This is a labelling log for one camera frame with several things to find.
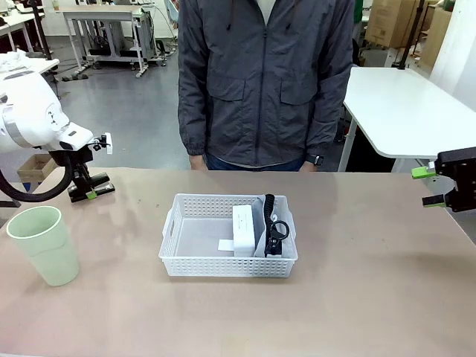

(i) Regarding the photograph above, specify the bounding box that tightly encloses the crumpled white cloth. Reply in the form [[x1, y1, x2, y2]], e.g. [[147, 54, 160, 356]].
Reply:
[[0, 51, 33, 74]]

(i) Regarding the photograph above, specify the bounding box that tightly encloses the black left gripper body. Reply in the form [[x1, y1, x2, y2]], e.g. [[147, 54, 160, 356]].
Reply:
[[70, 145, 94, 189]]

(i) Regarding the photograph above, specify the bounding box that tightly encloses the white table with cloth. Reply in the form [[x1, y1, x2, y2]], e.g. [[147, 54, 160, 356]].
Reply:
[[20, 57, 61, 77]]

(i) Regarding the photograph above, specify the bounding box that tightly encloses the black tripod stand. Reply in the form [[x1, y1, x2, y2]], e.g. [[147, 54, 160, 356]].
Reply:
[[393, 0, 427, 71]]

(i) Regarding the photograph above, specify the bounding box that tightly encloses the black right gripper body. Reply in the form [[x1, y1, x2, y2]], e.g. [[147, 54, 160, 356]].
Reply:
[[434, 147, 476, 213]]

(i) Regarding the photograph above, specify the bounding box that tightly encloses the large brown cardboard box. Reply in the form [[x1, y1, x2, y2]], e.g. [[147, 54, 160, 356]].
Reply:
[[364, 0, 425, 49]]

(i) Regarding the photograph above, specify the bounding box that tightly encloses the person's right hand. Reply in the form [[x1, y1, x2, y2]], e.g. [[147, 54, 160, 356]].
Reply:
[[188, 153, 208, 173]]

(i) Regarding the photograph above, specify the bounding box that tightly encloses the black office chair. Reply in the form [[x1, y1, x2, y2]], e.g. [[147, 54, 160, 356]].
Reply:
[[351, 36, 362, 68]]

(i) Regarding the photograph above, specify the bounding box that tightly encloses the white perforated plastic basket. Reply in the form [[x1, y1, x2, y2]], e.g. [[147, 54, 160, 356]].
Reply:
[[158, 193, 300, 278]]

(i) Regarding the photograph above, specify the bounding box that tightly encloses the distant white table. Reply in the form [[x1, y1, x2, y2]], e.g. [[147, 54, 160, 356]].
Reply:
[[0, 10, 46, 54]]

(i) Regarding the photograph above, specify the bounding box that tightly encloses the large white table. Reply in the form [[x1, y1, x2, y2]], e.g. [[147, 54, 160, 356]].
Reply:
[[336, 66, 476, 173]]

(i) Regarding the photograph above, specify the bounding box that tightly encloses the grey campus pencil case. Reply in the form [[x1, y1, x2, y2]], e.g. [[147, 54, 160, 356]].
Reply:
[[254, 193, 295, 259]]

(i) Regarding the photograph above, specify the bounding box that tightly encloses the small open cardboard box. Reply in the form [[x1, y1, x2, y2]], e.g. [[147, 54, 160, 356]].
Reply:
[[16, 152, 57, 184]]

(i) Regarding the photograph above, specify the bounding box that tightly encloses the white desk with metal legs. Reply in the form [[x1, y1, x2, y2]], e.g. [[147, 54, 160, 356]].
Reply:
[[54, 3, 150, 78]]

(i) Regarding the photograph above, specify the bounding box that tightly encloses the white rectangular box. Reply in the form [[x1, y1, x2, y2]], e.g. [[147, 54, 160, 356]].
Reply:
[[231, 204, 258, 259]]

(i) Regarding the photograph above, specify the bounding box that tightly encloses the narrow brown cardboard box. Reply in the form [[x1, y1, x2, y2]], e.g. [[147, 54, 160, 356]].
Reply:
[[422, 5, 453, 72]]

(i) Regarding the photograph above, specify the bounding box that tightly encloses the pale green plastic cup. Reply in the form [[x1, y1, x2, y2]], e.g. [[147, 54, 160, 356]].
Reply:
[[6, 205, 81, 288]]

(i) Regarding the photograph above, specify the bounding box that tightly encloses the person in grey jacket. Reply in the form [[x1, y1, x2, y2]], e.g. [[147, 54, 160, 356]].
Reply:
[[177, 0, 356, 173]]

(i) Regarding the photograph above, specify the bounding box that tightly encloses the black left arm cable sleeve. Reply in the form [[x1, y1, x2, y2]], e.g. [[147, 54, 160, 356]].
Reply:
[[0, 149, 74, 204]]

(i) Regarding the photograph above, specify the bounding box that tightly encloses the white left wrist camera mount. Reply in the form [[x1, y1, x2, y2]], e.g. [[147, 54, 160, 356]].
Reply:
[[88, 132, 113, 155]]

